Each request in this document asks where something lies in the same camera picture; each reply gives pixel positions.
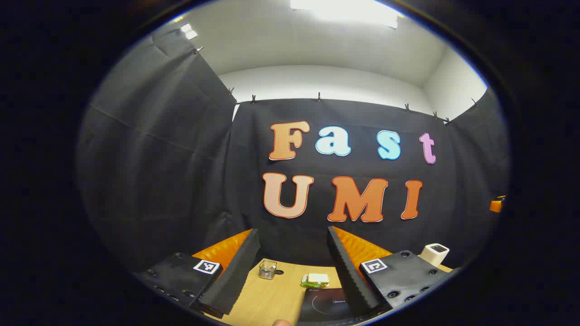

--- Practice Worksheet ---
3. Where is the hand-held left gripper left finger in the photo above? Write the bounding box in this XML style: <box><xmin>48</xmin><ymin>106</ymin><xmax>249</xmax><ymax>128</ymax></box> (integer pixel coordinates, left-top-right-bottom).
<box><xmin>134</xmin><ymin>229</ymin><xmax>261</xmax><ymax>319</ymax></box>

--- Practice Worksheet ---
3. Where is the large ceiling light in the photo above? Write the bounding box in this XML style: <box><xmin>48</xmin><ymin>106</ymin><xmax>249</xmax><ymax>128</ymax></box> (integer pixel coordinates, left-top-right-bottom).
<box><xmin>290</xmin><ymin>0</ymin><xmax>399</xmax><ymax>29</ymax></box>

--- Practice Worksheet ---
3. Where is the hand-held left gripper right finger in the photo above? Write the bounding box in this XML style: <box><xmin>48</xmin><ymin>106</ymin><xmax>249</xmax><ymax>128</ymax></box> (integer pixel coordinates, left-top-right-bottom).
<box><xmin>327</xmin><ymin>226</ymin><xmax>460</xmax><ymax>320</ymax></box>

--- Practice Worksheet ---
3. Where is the black backdrop cloth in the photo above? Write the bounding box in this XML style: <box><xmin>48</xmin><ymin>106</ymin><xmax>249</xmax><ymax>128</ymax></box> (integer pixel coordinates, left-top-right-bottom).
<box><xmin>76</xmin><ymin>23</ymin><xmax>512</xmax><ymax>272</ymax></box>

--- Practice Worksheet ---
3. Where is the sandwich with lettuce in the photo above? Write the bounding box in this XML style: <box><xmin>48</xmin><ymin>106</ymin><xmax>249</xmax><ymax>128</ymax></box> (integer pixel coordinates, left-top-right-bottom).
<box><xmin>300</xmin><ymin>273</ymin><xmax>330</xmax><ymax>288</ymax></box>

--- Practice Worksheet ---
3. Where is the row of black cloth clips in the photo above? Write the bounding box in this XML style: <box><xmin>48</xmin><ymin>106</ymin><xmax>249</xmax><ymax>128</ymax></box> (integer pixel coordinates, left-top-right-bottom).
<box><xmin>194</xmin><ymin>45</ymin><xmax>479</xmax><ymax>126</ymax></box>

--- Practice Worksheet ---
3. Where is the white box appliance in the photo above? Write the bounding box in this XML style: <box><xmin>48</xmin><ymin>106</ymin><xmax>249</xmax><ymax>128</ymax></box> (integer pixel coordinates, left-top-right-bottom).
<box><xmin>420</xmin><ymin>243</ymin><xmax>450</xmax><ymax>268</ymax></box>

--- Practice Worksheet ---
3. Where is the black induction cooktop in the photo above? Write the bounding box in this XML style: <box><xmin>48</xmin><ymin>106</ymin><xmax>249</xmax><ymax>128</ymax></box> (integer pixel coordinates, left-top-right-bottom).
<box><xmin>297</xmin><ymin>287</ymin><xmax>358</xmax><ymax>325</ymax></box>

